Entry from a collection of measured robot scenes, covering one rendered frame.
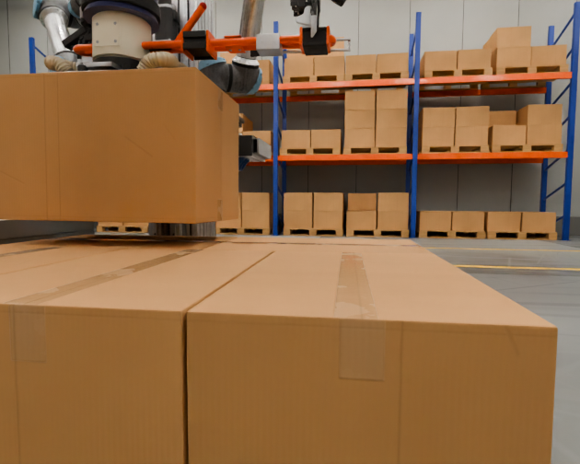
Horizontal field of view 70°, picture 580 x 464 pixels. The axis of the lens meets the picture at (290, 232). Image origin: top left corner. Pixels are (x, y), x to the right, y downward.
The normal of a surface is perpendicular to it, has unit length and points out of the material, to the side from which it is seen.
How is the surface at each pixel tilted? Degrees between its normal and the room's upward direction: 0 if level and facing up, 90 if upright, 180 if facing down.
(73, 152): 89
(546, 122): 90
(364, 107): 90
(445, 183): 90
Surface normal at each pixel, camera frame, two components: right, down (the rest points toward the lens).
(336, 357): -0.14, 0.07
